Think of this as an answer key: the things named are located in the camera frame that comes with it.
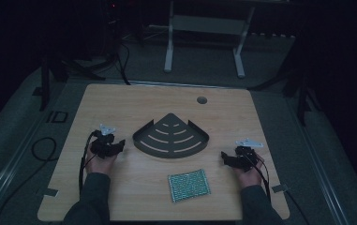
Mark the dark tripod stand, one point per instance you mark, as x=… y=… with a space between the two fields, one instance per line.
x=54 y=72
x=301 y=93

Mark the green woven cloth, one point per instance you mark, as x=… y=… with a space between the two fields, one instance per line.
x=188 y=185

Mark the person's left hand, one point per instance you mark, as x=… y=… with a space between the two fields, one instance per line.
x=99 y=164

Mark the white metal stand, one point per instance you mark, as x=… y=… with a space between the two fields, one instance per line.
x=209 y=25

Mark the person's right hand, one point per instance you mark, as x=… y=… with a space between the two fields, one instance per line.
x=249 y=178

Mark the dark grey corner shelf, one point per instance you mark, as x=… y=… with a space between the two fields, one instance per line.
x=170 y=140

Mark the round table grommet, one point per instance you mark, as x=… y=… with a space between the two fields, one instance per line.
x=201 y=100

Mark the grey tape piece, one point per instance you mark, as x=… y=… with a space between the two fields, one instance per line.
x=279 y=188
x=50 y=192

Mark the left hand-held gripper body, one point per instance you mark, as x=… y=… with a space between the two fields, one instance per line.
x=101 y=145

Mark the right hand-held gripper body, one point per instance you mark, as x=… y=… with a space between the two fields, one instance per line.
x=247 y=154

